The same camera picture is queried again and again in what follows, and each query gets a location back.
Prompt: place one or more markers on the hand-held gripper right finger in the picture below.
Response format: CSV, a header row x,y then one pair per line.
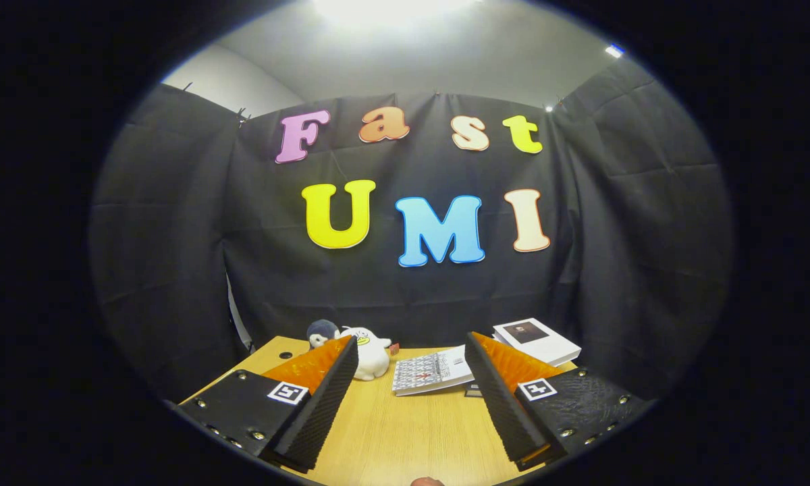
x,y
503,405

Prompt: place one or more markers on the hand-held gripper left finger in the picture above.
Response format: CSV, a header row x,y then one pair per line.
x,y
324,405

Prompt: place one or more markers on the small dark book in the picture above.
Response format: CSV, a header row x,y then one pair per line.
x,y
474,390

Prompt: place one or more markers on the white duck plush toy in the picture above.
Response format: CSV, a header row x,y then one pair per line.
x,y
374,362

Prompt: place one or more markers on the white book with dark picture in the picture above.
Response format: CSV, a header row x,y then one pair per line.
x,y
547,349

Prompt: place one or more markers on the grey penguin plush toy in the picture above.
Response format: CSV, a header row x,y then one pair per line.
x,y
320,332

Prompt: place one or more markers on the patterned cover book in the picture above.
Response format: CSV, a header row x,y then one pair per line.
x,y
425,372

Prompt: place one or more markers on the black backdrop cloth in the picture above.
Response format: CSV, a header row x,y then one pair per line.
x,y
175,236

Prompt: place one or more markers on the bright spot light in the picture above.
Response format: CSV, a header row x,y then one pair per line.
x,y
614,50

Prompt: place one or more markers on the large ceiling light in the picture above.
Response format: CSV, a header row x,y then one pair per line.
x,y
391,10

